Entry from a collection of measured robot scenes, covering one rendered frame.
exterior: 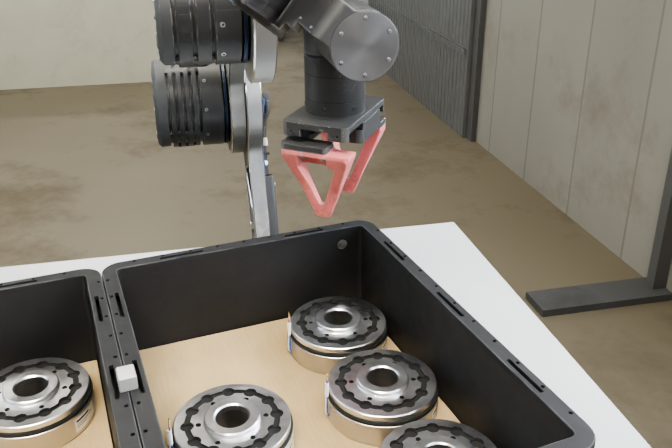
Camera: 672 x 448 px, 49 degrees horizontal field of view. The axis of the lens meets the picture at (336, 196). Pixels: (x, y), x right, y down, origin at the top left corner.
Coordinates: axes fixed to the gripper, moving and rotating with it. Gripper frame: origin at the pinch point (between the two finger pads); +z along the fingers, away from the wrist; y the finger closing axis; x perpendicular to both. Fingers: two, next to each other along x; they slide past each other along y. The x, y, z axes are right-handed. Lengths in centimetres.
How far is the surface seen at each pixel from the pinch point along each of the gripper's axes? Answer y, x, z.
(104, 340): -21.6, 12.3, 6.4
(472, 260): 47, -5, 31
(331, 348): -6.5, -2.1, 13.5
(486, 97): 303, 43, 81
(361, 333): -2.9, -3.9, 13.6
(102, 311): -18.0, 15.5, 6.5
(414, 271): 0.0, -8.4, 6.8
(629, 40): 213, -22, 27
